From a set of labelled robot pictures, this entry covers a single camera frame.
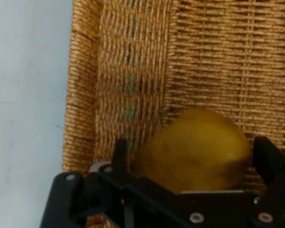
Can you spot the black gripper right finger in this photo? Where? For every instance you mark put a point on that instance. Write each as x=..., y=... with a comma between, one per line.
x=275, y=171

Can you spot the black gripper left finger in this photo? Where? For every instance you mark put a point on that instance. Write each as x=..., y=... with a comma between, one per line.
x=120, y=154

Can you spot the orange-brown fruit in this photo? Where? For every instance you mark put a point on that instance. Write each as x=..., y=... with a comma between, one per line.
x=194, y=152

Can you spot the woven wicker basket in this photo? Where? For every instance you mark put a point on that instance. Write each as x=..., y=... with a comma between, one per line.
x=216, y=59

